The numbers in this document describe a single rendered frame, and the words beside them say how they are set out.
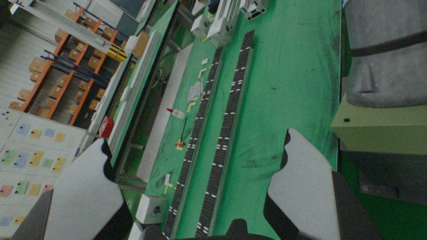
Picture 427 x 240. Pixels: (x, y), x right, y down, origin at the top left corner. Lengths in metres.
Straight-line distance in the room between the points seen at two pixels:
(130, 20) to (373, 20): 12.99
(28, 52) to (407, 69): 11.52
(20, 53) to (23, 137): 8.46
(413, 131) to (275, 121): 0.32
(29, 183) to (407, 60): 3.41
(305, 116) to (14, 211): 3.36
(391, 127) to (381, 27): 0.15
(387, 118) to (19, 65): 11.38
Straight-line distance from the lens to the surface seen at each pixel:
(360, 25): 0.38
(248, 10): 0.96
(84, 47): 10.52
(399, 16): 0.37
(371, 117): 0.35
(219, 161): 0.62
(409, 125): 0.33
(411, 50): 0.38
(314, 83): 0.58
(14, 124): 3.26
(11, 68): 11.32
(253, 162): 0.57
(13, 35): 11.77
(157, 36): 2.46
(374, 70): 0.38
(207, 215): 0.64
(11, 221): 3.45
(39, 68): 10.33
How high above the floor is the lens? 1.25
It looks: 38 degrees down
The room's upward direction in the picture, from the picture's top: 63 degrees counter-clockwise
